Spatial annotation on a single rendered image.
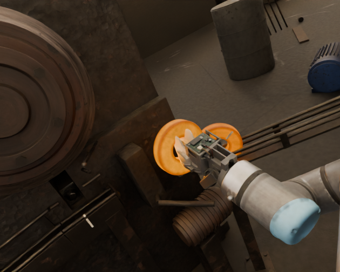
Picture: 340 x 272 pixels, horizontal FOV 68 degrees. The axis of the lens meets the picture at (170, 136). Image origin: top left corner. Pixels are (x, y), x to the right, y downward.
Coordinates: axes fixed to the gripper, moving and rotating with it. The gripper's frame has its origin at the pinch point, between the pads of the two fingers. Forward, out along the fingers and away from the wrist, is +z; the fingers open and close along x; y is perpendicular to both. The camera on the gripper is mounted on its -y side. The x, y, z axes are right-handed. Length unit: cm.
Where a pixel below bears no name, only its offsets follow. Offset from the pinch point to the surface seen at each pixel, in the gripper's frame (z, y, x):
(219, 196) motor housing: -4.4, -32.1, -9.1
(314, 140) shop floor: 9, -90, -112
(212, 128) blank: 2.5, -6.9, -15.2
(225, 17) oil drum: 161, -53, -191
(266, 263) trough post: -20, -81, -19
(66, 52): 27.1, 25.0, 11.4
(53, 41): 28.1, 28.4, 12.9
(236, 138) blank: -3.0, -11.9, -20.1
